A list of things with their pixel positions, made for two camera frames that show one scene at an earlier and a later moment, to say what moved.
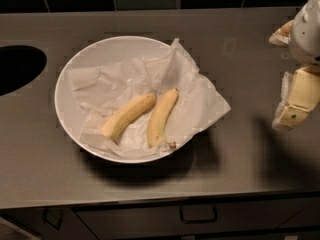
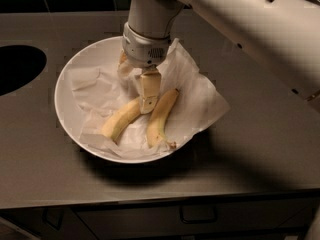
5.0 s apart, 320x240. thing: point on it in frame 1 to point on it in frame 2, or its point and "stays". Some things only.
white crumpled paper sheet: [104, 89] stays
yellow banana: [114, 126] stays
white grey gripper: [307, 34] to [144, 51]
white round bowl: [106, 50] stays
